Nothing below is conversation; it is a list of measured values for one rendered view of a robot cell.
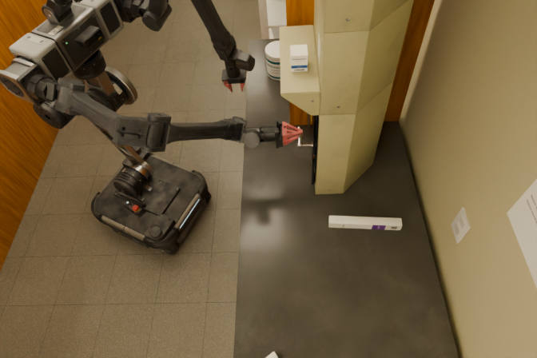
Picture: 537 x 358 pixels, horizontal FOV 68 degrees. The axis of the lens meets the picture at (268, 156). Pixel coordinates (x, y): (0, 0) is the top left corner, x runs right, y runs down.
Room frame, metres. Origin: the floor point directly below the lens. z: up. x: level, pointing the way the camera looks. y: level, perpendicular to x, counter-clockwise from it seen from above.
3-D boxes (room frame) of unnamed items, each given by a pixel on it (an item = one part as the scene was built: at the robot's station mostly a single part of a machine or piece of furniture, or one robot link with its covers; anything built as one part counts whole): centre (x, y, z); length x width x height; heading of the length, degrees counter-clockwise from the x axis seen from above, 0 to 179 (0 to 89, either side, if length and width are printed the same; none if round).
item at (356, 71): (0.95, -0.31, 1.32); 0.32 x 0.25 x 0.77; 175
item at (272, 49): (1.55, -0.11, 1.01); 0.13 x 0.13 x 0.15
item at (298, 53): (0.93, -0.12, 1.54); 0.05 x 0.05 x 0.06; 85
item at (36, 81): (1.03, 0.71, 1.45); 0.09 x 0.08 x 0.12; 148
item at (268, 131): (0.93, -0.02, 1.20); 0.07 x 0.07 x 0.10; 84
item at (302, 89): (0.97, -0.13, 1.46); 0.32 x 0.12 x 0.10; 175
